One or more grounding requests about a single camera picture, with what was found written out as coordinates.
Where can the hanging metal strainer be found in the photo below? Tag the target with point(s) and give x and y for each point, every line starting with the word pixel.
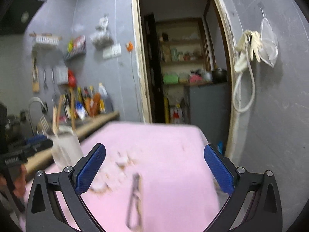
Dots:
pixel 52 82

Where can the yellow cap sauce bottle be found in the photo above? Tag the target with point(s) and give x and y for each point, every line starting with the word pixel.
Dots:
pixel 79 94

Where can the white plastic utensil holder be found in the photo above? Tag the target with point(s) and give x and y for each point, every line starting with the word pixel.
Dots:
pixel 66 149

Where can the clear plastic bag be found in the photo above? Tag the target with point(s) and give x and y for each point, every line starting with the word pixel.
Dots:
pixel 269 46

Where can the white wall rack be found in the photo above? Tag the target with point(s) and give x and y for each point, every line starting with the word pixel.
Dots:
pixel 45 39

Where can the green box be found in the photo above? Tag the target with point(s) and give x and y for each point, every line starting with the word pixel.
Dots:
pixel 171 78

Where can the white wall box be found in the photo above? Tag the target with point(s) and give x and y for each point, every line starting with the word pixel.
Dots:
pixel 61 75

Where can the red white package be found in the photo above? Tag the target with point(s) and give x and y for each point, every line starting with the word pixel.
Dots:
pixel 175 113

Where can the hanging metal utensil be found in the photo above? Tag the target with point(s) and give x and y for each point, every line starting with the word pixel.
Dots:
pixel 44 77

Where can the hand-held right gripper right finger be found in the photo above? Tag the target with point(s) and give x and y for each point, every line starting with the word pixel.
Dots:
pixel 218 171

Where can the small yellow cap bottle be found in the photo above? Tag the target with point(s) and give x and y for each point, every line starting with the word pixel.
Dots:
pixel 91 90

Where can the metal bowl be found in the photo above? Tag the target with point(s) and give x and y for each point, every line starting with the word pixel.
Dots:
pixel 207 76

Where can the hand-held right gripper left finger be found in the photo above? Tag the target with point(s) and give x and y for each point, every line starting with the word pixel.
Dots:
pixel 90 169

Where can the wooden door frame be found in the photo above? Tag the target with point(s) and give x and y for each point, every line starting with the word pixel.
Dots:
pixel 138 53

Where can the blue white bag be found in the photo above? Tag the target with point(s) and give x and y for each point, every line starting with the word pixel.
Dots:
pixel 80 110

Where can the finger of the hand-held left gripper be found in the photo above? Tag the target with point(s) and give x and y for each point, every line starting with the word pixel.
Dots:
pixel 36 139
pixel 41 147

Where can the pink floral tablecloth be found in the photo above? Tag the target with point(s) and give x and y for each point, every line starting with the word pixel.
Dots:
pixel 164 154

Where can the hanging plastic bag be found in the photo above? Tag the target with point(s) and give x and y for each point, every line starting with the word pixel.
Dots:
pixel 101 35

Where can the orange seasoning packet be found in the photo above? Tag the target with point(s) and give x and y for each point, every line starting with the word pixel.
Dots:
pixel 95 104

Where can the metal peeler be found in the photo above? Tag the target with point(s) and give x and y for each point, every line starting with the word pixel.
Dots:
pixel 135 188

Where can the dark soy sauce bottle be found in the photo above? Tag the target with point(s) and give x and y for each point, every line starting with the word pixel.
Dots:
pixel 67 106

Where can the black range hood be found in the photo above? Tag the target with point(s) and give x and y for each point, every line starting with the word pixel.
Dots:
pixel 19 12

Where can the wooden counter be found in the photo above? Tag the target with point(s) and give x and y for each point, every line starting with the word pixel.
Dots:
pixel 101 118

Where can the dark cooking pot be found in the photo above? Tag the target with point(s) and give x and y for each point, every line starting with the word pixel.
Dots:
pixel 219 74

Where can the grey cabinet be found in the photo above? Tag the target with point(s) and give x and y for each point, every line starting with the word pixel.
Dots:
pixel 207 104

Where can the metal faucet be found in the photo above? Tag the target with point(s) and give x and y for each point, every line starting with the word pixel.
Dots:
pixel 31 111

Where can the person's left hand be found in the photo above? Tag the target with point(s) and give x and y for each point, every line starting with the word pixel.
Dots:
pixel 20 181

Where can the white gloves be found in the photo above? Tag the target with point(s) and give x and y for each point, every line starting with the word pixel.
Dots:
pixel 251 44

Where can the white wall outlet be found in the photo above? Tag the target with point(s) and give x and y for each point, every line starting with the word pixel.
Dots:
pixel 112 50

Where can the wooden wall board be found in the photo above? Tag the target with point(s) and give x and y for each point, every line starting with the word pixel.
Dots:
pixel 35 77

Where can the steel fork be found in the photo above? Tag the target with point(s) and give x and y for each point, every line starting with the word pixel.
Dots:
pixel 43 123

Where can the red plastic bag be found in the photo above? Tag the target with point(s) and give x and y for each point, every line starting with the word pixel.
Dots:
pixel 71 78

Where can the wooden shelf unit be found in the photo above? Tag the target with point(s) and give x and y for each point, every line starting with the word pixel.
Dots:
pixel 181 42

